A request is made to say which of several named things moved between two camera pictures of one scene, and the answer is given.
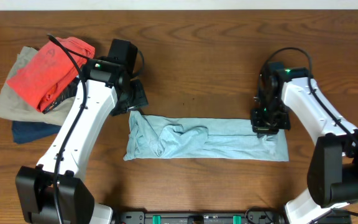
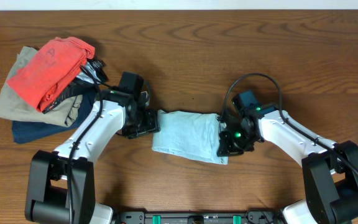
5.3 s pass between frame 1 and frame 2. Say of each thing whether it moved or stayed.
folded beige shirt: stayed
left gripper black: moved
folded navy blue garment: stayed
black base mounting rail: stayed
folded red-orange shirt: stayed
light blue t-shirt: moved
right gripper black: moved
